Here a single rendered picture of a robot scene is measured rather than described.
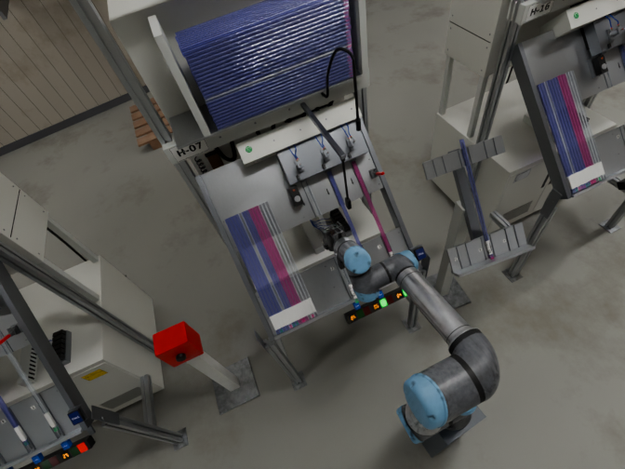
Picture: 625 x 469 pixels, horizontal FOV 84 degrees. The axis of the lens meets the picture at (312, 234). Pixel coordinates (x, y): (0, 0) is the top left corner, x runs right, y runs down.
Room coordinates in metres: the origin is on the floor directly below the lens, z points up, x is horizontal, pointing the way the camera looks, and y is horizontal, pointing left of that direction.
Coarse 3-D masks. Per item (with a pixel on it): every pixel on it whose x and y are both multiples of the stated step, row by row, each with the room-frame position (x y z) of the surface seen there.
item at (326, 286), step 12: (396, 228) 0.84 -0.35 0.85; (372, 240) 0.82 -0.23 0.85; (396, 240) 0.80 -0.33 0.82; (372, 252) 0.78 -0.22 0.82; (384, 252) 0.77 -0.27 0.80; (396, 252) 0.76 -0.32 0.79; (324, 264) 0.77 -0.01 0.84; (336, 264) 0.76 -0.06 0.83; (372, 264) 0.74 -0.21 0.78; (312, 276) 0.74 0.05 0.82; (324, 276) 0.73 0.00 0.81; (336, 276) 0.72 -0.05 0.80; (312, 288) 0.70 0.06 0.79; (324, 288) 0.70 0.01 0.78; (336, 288) 0.69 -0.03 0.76; (348, 288) 0.68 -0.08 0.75; (312, 300) 0.67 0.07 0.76; (324, 300) 0.66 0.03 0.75; (336, 300) 0.65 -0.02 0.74; (264, 312) 0.66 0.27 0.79
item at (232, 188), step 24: (216, 168) 1.10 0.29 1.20; (240, 168) 1.09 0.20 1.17; (264, 168) 1.08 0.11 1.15; (336, 168) 1.05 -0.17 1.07; (360, 168) 1.04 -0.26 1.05; (216, 192) 1.03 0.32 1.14; (240, 192) 1.02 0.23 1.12; (264, 192) 1.01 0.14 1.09; (312, 192) 0.99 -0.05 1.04; (360, 192) 0.97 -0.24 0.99; (288, 216) 0.93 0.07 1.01; (312, 216) 0.92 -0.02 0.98
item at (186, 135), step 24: (360, 0) 1.13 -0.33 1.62; (360, 24) 1.13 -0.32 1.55; (168, 48) 1.03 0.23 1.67; (360, 48) 1.14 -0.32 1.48; (360, 72) 1.15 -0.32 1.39; (192, 96) 1.03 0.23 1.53; (192, 120) 1.15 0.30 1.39; (192, 144) 1.05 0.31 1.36; (336, 216) 1.14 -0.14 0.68; (312, 240) 1.03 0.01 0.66
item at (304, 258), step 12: (360, 204) 1.22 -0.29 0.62; (324, 216) 1.20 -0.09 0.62; (360, 216) 1.14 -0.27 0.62; (372, 216) 1.11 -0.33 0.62; (300, 228) 1.17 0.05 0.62; (360, 228) 1.06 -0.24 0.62; (372, 228) 1.04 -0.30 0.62; (288, 240) 1.11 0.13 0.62; (300, 240) 1.09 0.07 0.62; (360, 240) 0.99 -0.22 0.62; (300, 252) 1.02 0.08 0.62; (312, 252) 1.00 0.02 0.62; (324, 252) 0.98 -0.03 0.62; (300, 264) 0.95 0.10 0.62; (312, 264) 0.93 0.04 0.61
